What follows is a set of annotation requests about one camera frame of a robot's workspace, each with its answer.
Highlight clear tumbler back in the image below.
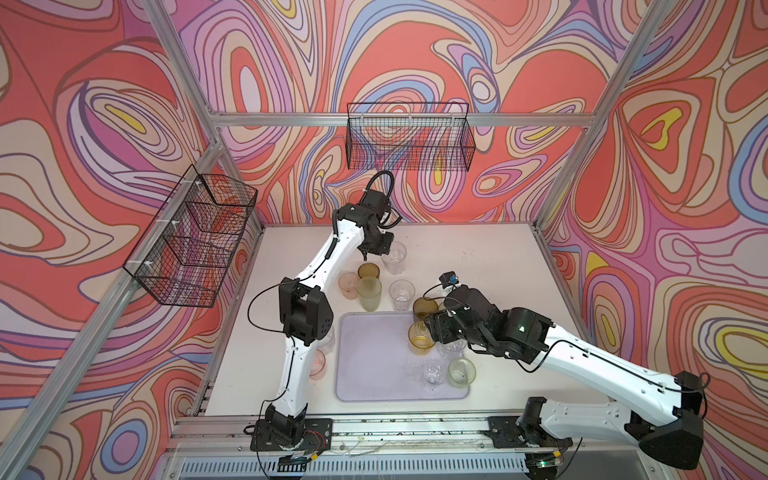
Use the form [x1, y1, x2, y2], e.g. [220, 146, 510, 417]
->
[382, 241, 407, 275]

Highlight clear faceted glass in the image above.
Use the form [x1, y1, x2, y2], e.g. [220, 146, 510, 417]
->
[389, 279, 415, 312]
[435, 340, 467, 361]

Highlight olive amber textured cup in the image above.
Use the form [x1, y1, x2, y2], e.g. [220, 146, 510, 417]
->
[412, 297, 440, 322]

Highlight yellow smooth cup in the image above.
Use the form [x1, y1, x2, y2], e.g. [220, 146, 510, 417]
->
[408, 321, 435, 356]

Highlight pale green textured cup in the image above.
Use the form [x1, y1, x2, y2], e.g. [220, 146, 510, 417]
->
[448, 357, 477, 389]

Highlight small clear glass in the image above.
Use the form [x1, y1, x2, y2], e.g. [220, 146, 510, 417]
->
[421, 359, 447, 391]

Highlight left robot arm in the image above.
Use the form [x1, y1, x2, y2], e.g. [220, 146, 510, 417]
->
[264, 201, 394, 443]

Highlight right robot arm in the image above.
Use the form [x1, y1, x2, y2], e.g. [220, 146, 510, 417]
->
[425, 278, 711, 471]

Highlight lavender plastic tray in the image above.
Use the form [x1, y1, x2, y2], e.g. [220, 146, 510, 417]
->
[335, 312, 469, 403]

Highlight dark amber textured cup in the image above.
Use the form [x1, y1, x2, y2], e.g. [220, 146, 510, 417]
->
[357, 262, 381, 279]

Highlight tall pale green cup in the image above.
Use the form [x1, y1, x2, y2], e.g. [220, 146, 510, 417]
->
[357, 276, 382, 312]

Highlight pink textured cup back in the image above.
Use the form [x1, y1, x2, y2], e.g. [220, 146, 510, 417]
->
[338, 271, 360, 300]

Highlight clear glass left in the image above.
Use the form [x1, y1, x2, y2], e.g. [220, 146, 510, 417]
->
[318, 327, 335, 356]

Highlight pink cup front left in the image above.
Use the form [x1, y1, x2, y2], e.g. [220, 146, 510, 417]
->
[310, 350, 327, 380]

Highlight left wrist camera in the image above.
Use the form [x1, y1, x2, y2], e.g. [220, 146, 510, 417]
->
[359, 189, 391, 223]

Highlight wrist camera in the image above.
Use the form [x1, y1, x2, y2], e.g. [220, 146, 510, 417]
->
[439, 271, 460, 289]
[359, 189, 391, 223]

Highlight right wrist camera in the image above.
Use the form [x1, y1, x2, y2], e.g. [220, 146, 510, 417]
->
[439, 271, 460, 289]

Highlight black wire basket back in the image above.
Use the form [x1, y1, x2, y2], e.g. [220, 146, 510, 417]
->
[345, 100, 476, 172]

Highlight black wire basket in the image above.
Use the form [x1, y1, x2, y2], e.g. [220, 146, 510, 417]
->
[123, 166, 258, 308]
[345, 100, 476, 172]

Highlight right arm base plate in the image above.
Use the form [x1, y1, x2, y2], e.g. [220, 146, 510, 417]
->
[482, 416, 573, 450]

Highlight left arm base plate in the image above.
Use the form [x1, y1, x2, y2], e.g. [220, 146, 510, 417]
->
[243, 418, 333, 453]

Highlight black wire basket left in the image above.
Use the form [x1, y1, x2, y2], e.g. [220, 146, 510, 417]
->
[123, 166, 258, 308]

